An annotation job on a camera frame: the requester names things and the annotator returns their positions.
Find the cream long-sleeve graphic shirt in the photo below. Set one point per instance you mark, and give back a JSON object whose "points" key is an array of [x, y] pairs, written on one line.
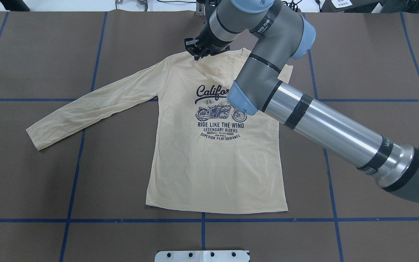
{"points": [[209, 156]]}

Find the right robot arm grey silver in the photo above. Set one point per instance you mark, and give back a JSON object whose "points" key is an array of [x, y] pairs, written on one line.
{"points": [[284, 34]]}

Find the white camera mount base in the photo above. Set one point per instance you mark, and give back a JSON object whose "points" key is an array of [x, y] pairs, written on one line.
{"points": [[203, 256]]}

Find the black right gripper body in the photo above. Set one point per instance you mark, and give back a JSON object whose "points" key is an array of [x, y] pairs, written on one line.
{"points": [[210, 42]]}

